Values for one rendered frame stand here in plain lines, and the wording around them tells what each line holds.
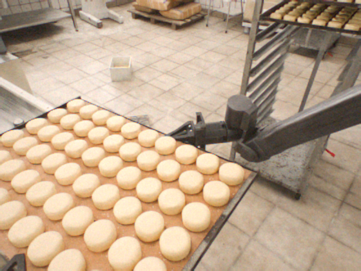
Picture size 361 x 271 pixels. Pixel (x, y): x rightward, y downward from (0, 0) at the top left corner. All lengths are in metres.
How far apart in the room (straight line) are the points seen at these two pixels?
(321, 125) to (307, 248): 1.28
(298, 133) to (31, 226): 0.51
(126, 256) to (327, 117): 0.40
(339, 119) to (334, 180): 1.66
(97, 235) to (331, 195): 1.75
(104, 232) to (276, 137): 0.39
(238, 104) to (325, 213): 1.41
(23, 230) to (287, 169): 1.61
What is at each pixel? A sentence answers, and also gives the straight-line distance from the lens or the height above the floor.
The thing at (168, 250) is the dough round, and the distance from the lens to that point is 0.46.
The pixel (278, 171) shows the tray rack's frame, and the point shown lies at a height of 0.15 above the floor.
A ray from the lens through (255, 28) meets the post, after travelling 1.43.
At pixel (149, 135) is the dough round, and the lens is 0.67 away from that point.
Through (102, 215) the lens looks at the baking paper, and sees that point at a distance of 0.54.
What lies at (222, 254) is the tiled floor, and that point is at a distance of 1.62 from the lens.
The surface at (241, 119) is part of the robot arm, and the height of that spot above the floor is 1.06.
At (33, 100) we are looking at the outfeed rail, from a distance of 1.13.
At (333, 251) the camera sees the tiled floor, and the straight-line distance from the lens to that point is 1.82.
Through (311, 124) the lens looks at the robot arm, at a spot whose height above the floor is 1.13.
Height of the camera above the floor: 1.43
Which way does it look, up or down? 39 degrees down
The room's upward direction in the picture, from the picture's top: straight up
